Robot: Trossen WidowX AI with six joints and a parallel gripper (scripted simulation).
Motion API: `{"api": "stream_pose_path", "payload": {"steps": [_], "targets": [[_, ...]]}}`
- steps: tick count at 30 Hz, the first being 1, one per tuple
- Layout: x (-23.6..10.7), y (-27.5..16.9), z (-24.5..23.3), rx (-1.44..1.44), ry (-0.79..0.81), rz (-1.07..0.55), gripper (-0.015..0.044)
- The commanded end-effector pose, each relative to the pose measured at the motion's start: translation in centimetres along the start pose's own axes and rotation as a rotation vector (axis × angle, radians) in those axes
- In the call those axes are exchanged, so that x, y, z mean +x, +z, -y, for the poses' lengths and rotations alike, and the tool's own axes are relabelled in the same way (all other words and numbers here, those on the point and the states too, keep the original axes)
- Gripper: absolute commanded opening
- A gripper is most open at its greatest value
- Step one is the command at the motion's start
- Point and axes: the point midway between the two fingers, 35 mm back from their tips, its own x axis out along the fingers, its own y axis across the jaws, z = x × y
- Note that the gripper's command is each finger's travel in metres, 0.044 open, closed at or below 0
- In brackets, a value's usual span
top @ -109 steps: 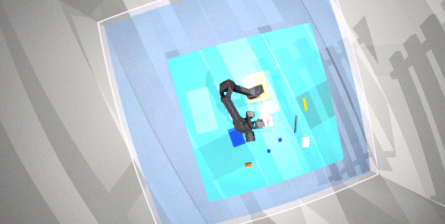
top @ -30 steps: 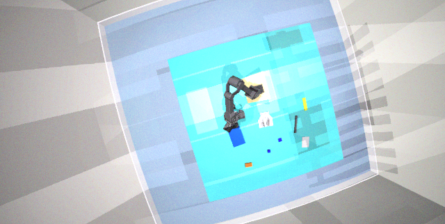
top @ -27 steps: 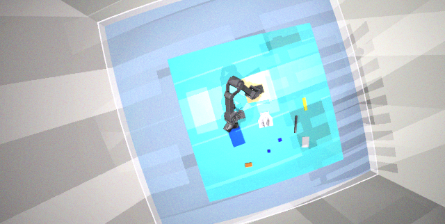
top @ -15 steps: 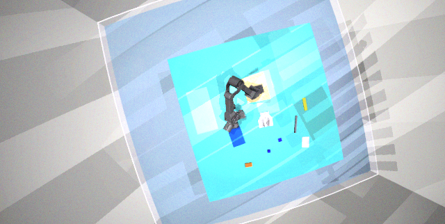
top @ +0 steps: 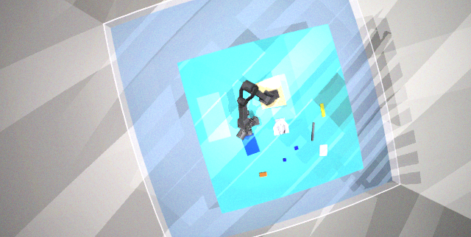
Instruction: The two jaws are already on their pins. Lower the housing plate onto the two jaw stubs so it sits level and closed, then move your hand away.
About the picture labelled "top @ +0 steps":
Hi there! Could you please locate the yellow flat bar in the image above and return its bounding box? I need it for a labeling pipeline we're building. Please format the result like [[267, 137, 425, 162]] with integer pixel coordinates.
[[319, 103, 325, 117]]

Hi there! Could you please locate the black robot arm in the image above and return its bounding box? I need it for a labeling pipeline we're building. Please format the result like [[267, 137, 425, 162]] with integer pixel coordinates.
[[236, 80, 280, 141]]

